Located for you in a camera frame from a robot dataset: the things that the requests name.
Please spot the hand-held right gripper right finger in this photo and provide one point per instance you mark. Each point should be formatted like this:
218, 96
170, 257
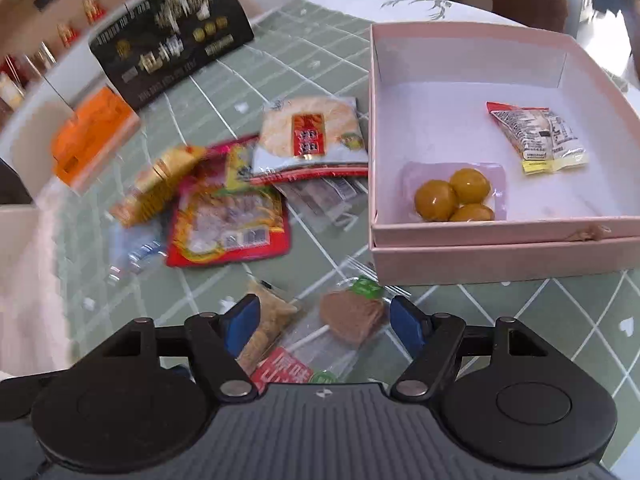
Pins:
404, 321

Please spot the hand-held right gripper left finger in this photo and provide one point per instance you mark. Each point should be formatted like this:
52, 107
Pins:
244, 324

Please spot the clear packet of tan biscuits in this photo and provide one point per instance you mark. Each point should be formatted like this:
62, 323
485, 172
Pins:
267, 320

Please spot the clear packet of brown snack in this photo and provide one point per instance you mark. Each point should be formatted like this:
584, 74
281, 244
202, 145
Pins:
352, 315

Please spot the red foil snack packet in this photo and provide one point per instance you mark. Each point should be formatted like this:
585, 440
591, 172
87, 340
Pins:
225, 230

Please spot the clear packet of blue cubes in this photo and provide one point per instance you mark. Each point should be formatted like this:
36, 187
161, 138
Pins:
137, 255

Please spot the rice cracker packet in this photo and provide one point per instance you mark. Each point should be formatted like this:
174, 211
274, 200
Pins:
305, 135

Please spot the pink cardboard box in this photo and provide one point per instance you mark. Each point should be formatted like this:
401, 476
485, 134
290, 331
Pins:
450, 110

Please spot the red label snack packet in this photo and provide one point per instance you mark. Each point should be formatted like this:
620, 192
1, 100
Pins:
285, 367

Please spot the green grid table mat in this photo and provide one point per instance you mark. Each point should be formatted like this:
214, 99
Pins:
325, 255

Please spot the packet of yellow-green eggs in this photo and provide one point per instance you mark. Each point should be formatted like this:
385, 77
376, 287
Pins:
457, 195

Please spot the clear flat snack packet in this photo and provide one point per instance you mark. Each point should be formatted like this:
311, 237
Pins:
322, 200

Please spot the gold foil snack packet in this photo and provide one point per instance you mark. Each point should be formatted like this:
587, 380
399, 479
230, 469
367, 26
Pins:
152, 187

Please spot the white box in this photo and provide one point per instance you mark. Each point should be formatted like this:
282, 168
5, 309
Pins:
25, 260

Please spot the red white snack packet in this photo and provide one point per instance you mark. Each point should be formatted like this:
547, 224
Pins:
535, 132

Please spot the orange box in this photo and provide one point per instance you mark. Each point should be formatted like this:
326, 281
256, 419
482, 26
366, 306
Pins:
92, 135

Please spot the black printed bag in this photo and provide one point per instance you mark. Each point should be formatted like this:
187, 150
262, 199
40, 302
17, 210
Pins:
170, 35

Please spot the white shelf cabinet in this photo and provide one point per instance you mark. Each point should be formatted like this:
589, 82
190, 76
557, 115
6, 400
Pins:
50, 50

